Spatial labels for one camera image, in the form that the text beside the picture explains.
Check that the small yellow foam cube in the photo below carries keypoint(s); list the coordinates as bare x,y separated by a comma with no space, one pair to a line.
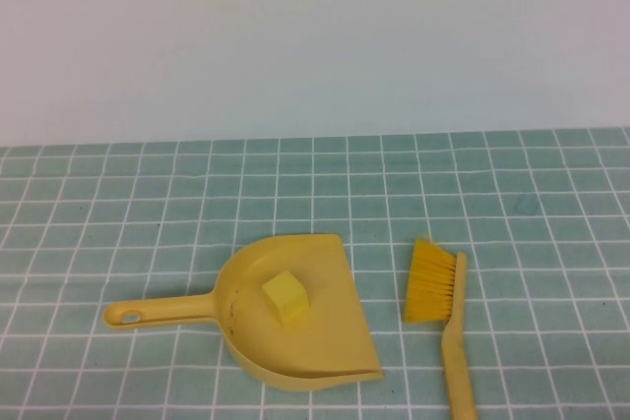
285,299

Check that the green tile-pattern table mat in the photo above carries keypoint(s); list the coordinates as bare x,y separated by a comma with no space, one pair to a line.
147,194

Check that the yellow bristle hand brush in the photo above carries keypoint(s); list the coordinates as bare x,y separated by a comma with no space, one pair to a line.
430,287

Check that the yellow plastic dustpan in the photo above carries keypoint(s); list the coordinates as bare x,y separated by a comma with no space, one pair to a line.
334,336

